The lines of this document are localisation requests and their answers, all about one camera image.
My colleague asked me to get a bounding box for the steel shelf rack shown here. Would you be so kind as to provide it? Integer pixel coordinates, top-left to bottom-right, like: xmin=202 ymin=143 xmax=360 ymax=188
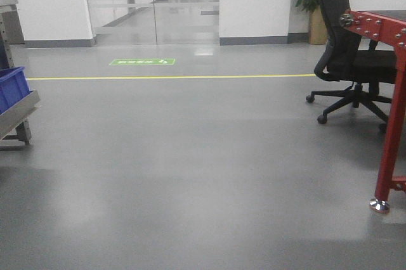
xmin=1 ymin=18 xmax=40 ymax=145

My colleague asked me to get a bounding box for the glass double door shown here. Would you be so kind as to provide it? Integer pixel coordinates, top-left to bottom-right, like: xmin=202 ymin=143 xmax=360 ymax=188
xmin=88 ymin=0 xmax=219 ymax=46

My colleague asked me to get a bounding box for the black office chair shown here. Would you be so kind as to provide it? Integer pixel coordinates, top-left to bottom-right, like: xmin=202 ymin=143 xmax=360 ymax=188
xmin=306 ymin=0 xmax=396 ymax=132

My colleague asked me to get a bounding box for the potted green plant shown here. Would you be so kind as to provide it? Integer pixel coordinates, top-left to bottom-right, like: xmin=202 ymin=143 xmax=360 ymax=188
xmin=295 ymin=0 xmax=327 ymax=45

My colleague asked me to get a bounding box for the blue bin on rack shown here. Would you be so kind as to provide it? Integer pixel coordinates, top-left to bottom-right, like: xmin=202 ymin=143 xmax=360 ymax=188
xmin=1 ymin=67 xmax=30 ymax=113

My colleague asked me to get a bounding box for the red metal table frame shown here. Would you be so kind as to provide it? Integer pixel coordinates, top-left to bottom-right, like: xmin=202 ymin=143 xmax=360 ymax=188
xmin=339 ymin=10 xmax=406 ymax=214

